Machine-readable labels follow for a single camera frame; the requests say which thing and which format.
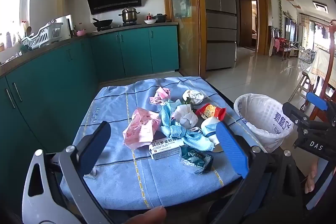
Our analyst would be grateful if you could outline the dark green cloth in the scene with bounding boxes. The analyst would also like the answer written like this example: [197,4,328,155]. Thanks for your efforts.
[182,98,196,110]

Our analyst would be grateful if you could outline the teal foil wrapper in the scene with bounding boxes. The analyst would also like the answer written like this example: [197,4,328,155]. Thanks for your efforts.
[179,145,214,174]

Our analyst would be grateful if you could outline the grey kitchen countertop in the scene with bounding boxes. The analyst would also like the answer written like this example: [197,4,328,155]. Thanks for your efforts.
[0,22,179,77]

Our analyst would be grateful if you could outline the person's right hand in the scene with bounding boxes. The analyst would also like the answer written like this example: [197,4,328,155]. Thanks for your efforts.
[304,160,320,194]

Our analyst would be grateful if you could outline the white dish rack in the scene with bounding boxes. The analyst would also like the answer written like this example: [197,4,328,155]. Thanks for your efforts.
[21,20,63,51]

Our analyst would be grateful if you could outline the ceiling air vent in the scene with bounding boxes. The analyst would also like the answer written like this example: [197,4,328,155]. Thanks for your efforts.
[312,0,328,13]

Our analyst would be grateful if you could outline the white paper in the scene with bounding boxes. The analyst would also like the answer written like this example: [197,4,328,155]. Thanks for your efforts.
[182,89,205,105]

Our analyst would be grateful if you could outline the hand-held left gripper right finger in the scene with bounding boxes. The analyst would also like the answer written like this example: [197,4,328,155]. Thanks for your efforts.
[207,121,308,224]

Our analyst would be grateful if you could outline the glass sliding door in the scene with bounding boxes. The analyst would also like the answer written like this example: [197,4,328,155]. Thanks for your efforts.
[168,0,206,78]

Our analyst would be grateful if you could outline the white medicine box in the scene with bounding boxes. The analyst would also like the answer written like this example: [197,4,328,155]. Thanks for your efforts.
[149,139,185,160]

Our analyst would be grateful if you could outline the red snack wrapper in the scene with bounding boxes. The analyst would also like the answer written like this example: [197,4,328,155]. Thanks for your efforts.
[196,103,227,121]

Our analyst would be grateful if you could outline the green vine garland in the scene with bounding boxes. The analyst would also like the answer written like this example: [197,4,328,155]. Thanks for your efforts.
[278,0,284,38]

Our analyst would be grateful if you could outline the red wooden armchair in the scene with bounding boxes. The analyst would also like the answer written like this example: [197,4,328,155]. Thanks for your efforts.
[270,26,292,62]

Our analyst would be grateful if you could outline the black wok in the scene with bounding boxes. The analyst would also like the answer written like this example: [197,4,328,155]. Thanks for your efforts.
[92,18,113,28]

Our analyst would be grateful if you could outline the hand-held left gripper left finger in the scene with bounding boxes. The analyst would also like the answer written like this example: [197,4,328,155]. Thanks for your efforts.
[21,121,116,224]

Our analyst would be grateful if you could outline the person's left hand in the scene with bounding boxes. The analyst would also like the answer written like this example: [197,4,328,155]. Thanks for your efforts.
[123,205,167,224]

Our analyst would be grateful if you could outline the white tissue ball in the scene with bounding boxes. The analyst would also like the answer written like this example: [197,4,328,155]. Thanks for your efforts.
[171,105,199,129]

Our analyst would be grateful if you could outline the white lined trash bin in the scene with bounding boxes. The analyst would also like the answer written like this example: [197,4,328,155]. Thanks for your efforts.
[233,93,294,153]

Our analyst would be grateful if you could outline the gas stove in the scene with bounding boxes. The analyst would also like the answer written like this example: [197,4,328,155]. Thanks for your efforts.
[96,22,143,31]

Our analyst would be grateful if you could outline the small pink wrapper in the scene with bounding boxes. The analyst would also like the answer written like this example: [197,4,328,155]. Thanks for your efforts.
[149,86,172,106]

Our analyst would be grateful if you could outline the blue checked tablecloth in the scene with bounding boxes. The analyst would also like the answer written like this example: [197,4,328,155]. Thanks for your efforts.
[60,76,265,210]

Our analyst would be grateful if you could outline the teal lower cabinets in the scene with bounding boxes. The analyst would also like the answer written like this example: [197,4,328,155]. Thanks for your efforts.
[0,25,180,214]

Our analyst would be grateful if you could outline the white and blue cup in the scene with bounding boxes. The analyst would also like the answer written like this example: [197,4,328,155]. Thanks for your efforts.
[201,117,223,146]

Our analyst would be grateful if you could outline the steel cooking pot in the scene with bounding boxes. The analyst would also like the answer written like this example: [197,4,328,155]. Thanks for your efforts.
[118,7,140,23]

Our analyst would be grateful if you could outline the blue quilted cloth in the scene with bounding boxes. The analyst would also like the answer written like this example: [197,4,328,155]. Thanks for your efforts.
[157,101,216,152]

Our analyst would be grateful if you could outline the pink plastic bag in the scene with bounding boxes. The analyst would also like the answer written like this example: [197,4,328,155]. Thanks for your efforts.
[123,107,162,148]

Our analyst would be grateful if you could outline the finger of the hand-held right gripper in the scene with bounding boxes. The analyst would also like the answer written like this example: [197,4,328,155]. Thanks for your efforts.
[282,101,313,126]
[306,92,336,122]

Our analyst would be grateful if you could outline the carved wooden chair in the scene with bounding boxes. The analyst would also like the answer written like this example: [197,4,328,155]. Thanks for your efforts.
[308,19,336,122]

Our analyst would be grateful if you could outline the wooden interior doorway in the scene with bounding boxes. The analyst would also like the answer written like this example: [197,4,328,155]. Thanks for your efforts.
[238,0,259,52]

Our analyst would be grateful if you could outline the white kitchen appliance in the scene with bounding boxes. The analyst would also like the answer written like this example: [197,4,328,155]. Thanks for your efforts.
[54,14,74,39]

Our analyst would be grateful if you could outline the grey refrigerator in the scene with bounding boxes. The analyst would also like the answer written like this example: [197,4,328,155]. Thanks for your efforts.
[201,0,237,71]

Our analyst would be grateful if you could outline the dining table with pale cloth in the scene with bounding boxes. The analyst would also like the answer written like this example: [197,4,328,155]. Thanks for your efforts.
[294,47,335,109]

